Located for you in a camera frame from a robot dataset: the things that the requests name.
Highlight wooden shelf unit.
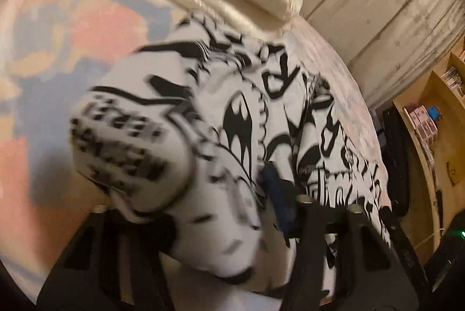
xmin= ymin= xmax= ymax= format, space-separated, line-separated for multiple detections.
xmin=391 ymin=41 xmax=465 ymax=251

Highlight row of books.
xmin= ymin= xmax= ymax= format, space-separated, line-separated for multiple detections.
xmin=442 ymin=66 xmax=465 ymax=96

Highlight pink box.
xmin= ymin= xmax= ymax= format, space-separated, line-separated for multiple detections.
xmin=403 ymin=104 xmax=439 ymax=142

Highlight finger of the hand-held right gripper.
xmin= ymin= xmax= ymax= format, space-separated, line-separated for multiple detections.
xmin=381 ymin=205 xmax=434 ymax=294

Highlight black and white printed garment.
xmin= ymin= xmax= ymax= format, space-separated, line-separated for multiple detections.
xmin=69 ymin=14 xmax=394 ymax=297

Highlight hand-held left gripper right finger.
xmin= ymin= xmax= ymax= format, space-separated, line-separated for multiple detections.
xmin=260 ymin=163 xmax=415 ymax=311

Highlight pastel patterned blanket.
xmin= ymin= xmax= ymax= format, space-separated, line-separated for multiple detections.
xmin=0 ymin=0 xmax=386 ymax=311

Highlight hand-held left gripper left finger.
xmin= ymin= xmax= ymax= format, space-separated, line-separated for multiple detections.
xmin=36 ymin=207 xmax=176 ymax=311

